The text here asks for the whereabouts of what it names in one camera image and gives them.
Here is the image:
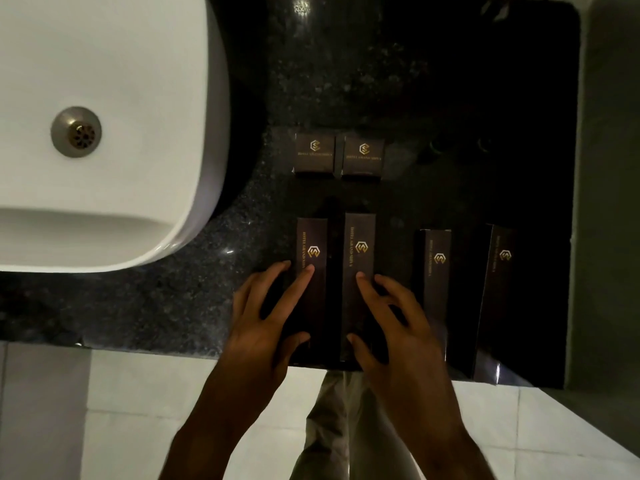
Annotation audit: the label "person's left hand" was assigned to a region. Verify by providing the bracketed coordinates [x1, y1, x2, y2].
[220, 261, 316, 384]

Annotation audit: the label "long dark box gold logo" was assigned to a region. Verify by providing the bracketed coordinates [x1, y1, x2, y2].
[412, 228, 453, 366]
[469, 223, 522, 386]
[342, 212, 377, 366]
[294, 217, 329, 368]

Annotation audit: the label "person's beige trousers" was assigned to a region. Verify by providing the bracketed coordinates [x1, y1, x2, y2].
[299, 369, 417, 480]

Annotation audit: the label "person's right forearm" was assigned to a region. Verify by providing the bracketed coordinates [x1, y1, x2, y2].
[395, 422, 495, 480]

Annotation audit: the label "person's left forearm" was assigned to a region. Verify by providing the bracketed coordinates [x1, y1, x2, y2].
[159, 374, 281, 480]

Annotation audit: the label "small dark box gold logo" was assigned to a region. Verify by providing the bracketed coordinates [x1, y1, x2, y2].
[292, 132, 336, 175]
[341, 136, 386, 180]

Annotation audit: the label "white ceramic sink basin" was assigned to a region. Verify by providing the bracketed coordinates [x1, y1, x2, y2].
[0, 0, 231, 274]

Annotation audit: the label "metal sink drain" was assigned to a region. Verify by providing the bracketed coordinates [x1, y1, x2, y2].
[50, 106, 103, 159]

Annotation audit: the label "person's right hand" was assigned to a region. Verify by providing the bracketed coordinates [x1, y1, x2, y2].
[347, 273, 469, 436]

